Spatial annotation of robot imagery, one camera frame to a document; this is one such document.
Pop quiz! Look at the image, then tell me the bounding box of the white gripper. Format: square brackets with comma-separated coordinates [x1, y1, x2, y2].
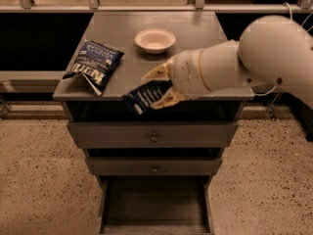
[141, 49, 211, 110]

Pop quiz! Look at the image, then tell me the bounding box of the dark blue rxbar wrapper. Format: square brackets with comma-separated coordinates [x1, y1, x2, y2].
[122, 80, 172, 116]

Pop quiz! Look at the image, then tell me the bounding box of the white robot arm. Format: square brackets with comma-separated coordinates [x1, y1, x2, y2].
[142, 16, 313, 108]

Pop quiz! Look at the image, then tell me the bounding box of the grey wooden drawer cabinet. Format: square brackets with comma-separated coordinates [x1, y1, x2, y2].
[54, 11, 252, 183]

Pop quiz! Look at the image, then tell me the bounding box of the grey top drawer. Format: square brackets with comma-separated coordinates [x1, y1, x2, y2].
[67, 122, 238, 149]

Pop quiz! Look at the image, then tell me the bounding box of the grey middle drawer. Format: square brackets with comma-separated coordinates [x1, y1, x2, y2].
[86, 157, 222, 176]

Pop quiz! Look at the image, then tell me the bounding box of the grey open bottom drawer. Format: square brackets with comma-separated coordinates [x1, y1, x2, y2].
[96, 176, 215, 235]

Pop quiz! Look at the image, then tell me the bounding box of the white paper bowl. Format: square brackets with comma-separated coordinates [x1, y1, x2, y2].
[135, 28, 176, 54]

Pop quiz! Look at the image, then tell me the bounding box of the blue kettle chips bag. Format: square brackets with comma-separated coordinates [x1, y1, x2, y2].
[63, 40, 124, 96]

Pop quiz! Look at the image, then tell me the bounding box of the metal stand leg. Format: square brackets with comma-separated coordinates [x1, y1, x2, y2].
[266, 93, 283, 121]

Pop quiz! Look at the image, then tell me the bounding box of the white cable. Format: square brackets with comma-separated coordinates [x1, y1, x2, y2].
[253, 1, 313, 98]

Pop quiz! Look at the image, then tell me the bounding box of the metal railing frame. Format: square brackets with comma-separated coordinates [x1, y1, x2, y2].
[0, 0, 313, 94]

